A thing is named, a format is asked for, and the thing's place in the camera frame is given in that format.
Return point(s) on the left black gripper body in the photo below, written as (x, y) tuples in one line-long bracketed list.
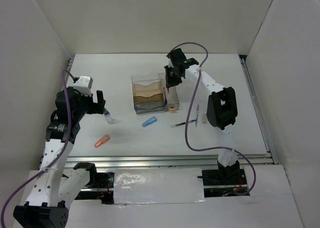
[(95, 108)]

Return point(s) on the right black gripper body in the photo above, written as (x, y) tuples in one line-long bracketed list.
[(172, 77)]

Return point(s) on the black gel pen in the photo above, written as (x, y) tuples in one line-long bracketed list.
[(183, 123)]

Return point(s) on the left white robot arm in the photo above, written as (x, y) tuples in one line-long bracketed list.
[(49, 202)]

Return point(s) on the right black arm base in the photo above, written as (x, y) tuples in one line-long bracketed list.
[(217, 178)]

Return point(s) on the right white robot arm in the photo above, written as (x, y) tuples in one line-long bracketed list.
[(221, 106)]

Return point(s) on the tiered clear stationery organizer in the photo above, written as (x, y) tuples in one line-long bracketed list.
[(147, 93)]

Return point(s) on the small blue cap bottle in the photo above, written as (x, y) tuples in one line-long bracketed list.
[(108, 116)]

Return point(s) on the clear pen tray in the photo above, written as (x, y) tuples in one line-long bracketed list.
[(172, 98)]

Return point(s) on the orange transparent case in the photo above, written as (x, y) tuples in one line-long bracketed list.
[(102, 140)]

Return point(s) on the blue transparent case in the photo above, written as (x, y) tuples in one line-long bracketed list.
[(149, 121)]

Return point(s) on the beige eraser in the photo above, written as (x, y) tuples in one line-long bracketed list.
[(204, 118)]

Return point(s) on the white foil sheet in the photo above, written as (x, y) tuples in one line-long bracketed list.
[(158, 186)]

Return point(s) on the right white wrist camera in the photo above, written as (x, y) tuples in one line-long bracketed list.
[(170, 63)]

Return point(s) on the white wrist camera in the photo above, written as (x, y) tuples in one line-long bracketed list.
[(83, 85), (170, 63)]

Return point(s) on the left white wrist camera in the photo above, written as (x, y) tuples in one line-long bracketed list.
[(83, 85)]

